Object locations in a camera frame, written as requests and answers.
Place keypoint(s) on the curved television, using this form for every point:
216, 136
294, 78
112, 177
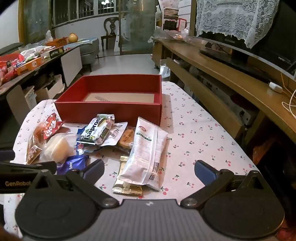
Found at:
277, 46

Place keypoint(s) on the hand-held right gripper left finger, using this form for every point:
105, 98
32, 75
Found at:
93, 168

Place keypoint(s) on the wooden television cabinet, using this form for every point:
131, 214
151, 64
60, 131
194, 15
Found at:
231, 77

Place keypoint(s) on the white pump bottle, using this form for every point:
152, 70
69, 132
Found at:
158, 16

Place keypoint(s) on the yellow pomelo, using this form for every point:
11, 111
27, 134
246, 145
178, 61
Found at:
73, 37

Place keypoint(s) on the white lace cloth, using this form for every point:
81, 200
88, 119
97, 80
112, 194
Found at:
231, 18

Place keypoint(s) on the white crumpled plastic bag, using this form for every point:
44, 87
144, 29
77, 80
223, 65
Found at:
49, 35

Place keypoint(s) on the red card box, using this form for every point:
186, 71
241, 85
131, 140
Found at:
182, 24

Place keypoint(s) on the white storage bin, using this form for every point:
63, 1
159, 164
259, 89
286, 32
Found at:
30, 98

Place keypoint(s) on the grey sofa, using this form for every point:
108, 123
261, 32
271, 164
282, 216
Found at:
89, 53

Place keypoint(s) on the white storage box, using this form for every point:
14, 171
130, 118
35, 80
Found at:
53, 88

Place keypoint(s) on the clear packet with pale cake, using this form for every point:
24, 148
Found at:
57, 148

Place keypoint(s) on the wooden chair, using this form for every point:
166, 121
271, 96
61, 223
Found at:
111, 25

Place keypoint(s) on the cherry-print tablecloth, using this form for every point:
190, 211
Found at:
196, 139

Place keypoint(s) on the crinkled silver snack packet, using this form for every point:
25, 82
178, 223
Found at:
118, 132

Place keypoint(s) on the long white snack packet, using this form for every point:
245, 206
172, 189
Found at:
143, 153

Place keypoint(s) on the silver foil bag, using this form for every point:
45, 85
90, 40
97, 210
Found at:
164, 69

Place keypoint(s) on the orange flat box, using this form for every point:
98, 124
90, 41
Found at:
30, 65

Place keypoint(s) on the orange packet with brown cake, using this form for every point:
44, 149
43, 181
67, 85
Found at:
34, 144

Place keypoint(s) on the red cardboard box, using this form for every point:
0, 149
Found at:
111, 111

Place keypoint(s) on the barred window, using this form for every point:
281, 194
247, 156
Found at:
87, 10

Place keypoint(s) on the dark box stack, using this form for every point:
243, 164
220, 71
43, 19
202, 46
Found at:
170, 18

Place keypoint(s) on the clear plastic bag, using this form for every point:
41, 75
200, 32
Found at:
173, 34

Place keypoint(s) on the small white blue packet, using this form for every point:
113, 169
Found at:
81, 148

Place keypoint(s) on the blue wafer packet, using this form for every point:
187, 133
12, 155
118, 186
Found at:
74, 162

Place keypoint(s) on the glass door wooden frame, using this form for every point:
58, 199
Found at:
138, 25

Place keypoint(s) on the white power adapter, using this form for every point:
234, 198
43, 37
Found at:
275, 87

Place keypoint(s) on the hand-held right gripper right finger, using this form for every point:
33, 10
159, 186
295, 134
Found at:
204, 169

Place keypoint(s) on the blue checkered cloth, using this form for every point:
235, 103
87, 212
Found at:
85, 40

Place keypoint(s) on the gold snack packet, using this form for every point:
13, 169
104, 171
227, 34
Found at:
123, 188

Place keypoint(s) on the dark side table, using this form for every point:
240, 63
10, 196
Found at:
71, 62

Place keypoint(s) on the orange plastic basket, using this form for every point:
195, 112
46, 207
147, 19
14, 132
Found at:
57, 42

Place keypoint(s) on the orange round cookie packet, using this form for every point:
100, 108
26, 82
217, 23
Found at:
127, 139

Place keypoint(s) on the red snack packet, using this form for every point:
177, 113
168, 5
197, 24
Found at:
52, 126

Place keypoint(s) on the pile of assorted packets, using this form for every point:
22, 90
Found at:
34, 52

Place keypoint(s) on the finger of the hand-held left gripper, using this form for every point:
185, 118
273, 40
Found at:
46, 167
7, 154

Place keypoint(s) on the black yellow box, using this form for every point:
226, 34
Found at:
53, 52

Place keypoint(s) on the white green wafer packet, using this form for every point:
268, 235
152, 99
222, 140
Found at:
94, 129

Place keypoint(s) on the red plastic bag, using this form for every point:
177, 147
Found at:
9, 62

